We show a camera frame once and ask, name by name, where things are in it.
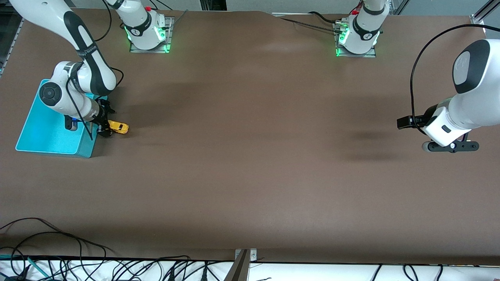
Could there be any yellow toy beetle car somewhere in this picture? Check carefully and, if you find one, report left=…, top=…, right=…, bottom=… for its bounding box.
left=107, top=120, right=130, bottom=135

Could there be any teal plastic bin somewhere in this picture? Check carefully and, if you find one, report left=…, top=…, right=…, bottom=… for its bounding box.
left=15, top=79, right=108, bottom=158

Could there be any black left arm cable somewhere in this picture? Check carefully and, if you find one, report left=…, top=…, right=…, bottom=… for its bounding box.
left=410, top=24, right=500, bottom=135

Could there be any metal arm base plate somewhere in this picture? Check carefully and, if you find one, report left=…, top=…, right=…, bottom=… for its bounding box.
left=333, top=21, right=377, bottom=58
left=130, top=16, right=174, bottom=53

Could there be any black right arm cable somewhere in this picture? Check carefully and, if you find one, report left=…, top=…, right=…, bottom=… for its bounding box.
left=66, top=0, right=125, bottom=141

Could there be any aluminium frame rail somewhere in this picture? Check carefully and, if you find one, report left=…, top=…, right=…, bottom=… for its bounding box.
left=0, top=19, right=25, bottom=76
left=471, top=0, right=500, bottom=27

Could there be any black looped cable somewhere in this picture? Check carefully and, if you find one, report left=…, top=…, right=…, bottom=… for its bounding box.
left=0, top=217, right=118, bottom=281

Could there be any black cable at arm base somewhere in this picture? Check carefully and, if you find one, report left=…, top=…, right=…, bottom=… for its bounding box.
left=273, top=12, right=344, bottom=34

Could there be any teal cable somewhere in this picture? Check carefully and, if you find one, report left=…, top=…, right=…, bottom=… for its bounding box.
left=0, top=254, right=51, bottom=279

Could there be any metal table bracket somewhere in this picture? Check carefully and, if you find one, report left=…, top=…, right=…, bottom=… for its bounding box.
left=225, top=249, right=257, bottom=281

